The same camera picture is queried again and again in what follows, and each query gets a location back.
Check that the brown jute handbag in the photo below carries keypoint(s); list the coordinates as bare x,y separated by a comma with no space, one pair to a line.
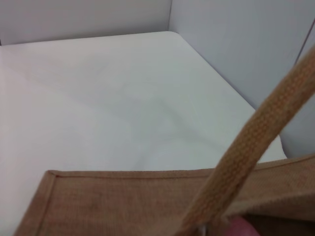
110,201

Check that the pink peach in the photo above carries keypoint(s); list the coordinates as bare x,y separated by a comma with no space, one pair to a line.
240,227

